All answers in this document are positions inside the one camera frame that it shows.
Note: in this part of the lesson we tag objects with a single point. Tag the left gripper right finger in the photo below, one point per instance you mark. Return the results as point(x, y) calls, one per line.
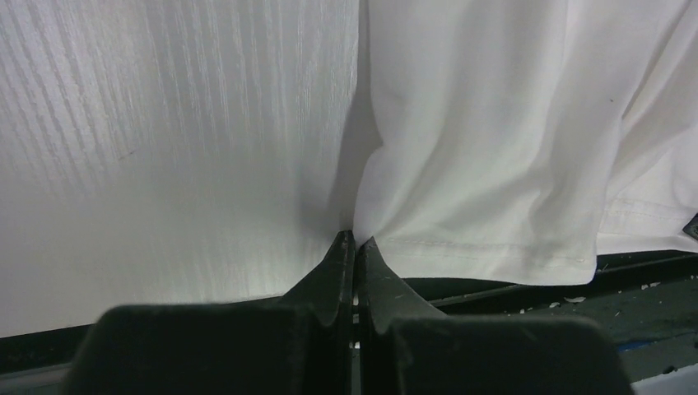
point(408, 346)

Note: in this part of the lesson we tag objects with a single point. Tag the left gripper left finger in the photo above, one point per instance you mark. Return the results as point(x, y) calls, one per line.
point(299, 343)

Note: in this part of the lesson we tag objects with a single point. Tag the white printed t-shirt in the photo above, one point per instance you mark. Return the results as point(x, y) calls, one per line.
point(520, 139)

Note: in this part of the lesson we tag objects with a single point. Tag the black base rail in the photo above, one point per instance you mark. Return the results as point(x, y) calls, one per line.
point(645, 304)

